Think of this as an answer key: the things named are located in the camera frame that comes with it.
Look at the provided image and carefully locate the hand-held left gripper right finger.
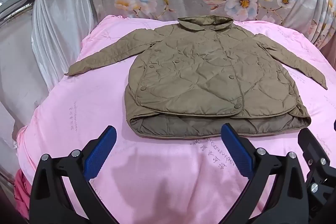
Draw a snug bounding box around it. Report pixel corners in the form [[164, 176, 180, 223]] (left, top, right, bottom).
[[220, 123, 310, 224]]

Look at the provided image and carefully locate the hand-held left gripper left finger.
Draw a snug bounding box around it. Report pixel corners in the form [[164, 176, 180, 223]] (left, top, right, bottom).
[[29, 126, 117, 224]]

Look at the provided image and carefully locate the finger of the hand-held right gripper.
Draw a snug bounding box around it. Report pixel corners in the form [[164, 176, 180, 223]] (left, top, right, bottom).
[[298, 129, 336, 214]]

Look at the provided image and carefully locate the brown quilted jacket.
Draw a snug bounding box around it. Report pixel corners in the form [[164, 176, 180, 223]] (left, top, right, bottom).
[[65, 15, 327, 138]]

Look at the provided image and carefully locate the pink printed blanket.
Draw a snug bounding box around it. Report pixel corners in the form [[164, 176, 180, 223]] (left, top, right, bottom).
[[16, 15, 336, 224]]

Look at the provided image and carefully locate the dark pink cloth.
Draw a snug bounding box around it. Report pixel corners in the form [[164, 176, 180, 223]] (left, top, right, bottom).
[[14, 169, 33, 219]]

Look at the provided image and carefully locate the white satin curtain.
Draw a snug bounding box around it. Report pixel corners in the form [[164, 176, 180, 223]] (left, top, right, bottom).
[[0, 0, 100, 177]]

